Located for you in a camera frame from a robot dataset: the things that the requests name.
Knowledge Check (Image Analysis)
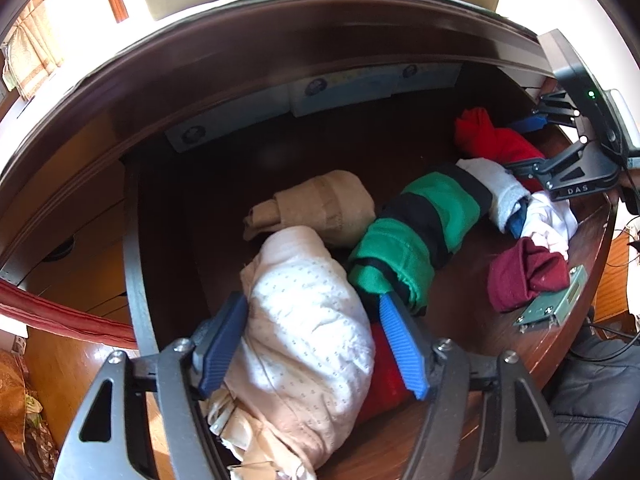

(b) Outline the black cable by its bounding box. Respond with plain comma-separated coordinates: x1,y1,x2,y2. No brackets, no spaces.
570,310,640,361

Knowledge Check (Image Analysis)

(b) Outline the golden floral cloth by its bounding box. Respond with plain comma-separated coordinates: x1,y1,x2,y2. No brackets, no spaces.
0,350,56,461

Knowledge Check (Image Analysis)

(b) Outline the blue underwear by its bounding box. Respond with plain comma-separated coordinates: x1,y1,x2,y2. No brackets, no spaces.
507,200,530,238

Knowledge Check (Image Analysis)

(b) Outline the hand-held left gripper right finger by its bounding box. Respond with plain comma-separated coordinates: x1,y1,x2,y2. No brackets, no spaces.
377,292,573,480

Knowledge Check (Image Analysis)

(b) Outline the thin white underwear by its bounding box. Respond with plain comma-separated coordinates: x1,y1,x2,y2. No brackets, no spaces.
520,192,579,262

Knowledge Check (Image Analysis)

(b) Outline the maroon underwear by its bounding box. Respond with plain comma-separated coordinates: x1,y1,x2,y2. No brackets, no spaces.
487,237,572,313

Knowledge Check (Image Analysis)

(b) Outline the green black striped underwear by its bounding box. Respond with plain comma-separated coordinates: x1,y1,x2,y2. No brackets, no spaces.
347,162,493,317

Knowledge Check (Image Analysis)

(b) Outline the white dotted underwear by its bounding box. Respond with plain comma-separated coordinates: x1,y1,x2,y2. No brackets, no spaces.
207,225,377,480

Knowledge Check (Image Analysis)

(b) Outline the red cloth strip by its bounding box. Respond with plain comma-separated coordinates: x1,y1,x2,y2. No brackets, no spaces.
0,280,138,348

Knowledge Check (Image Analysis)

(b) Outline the yellow checked curtain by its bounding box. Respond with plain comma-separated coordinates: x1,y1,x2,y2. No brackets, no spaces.
2,0,66,101

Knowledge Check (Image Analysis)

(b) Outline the bright red underwear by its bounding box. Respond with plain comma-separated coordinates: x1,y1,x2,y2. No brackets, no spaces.
454,106,547,193
355,322,416,426

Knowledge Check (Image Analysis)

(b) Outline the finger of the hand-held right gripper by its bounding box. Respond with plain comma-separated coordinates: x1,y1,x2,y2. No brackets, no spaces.
502,139,592,178
507,91,584,134

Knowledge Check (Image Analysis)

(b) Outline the beige ribbed underwear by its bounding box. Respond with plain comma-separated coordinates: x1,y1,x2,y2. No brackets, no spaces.
243,170,377,250

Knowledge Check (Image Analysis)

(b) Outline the green metal drawer lock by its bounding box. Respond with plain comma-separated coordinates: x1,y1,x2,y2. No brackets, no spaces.
514,265,589,333

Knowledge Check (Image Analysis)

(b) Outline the person's grey puffer jacket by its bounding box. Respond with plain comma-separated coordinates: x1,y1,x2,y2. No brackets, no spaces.
542,305,640,480

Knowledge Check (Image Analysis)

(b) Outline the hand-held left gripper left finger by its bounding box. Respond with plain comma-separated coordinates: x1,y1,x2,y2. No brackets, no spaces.
52,290,251,480

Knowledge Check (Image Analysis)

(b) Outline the white terry underwear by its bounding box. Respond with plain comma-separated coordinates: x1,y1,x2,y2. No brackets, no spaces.
456,157,532,235

